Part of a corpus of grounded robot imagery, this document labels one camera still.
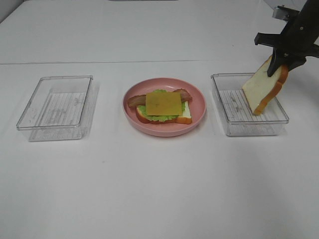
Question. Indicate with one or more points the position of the reddish bacon strip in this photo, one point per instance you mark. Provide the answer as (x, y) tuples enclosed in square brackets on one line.
[(184, 94)]

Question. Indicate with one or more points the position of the clear plastic tray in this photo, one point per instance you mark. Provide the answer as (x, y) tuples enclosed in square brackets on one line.
[(236, 116), (59, 108)]

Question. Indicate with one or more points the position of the bread slice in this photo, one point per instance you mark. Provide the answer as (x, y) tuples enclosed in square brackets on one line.
[(185, 118), (261, 88)]

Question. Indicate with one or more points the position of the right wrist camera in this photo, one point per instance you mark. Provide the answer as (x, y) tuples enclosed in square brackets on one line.
[(284, 13)]

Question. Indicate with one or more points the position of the right clear plastic tray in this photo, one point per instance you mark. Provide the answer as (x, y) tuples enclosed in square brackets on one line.
[(236, 116)]

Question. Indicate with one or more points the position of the yellow cheese slice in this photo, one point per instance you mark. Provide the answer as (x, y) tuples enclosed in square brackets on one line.
[(163, 104)]

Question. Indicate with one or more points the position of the green lettuce leaf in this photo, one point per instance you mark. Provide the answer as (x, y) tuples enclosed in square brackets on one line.
[(184, 118)]

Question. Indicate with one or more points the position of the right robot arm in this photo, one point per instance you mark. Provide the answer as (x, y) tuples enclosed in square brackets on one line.
[(311, 7)]

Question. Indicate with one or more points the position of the pink round plate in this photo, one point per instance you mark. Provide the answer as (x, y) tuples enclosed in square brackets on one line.
[(197, 106)]

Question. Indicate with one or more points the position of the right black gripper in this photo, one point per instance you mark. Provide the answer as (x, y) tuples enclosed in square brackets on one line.
[(298, 37)]

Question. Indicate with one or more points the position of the brown bacon strip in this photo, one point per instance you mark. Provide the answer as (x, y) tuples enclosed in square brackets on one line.
[(135, 100)]

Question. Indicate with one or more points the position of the left clear plastic tray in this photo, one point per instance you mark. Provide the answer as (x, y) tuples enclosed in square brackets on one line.
[(59, 108)]

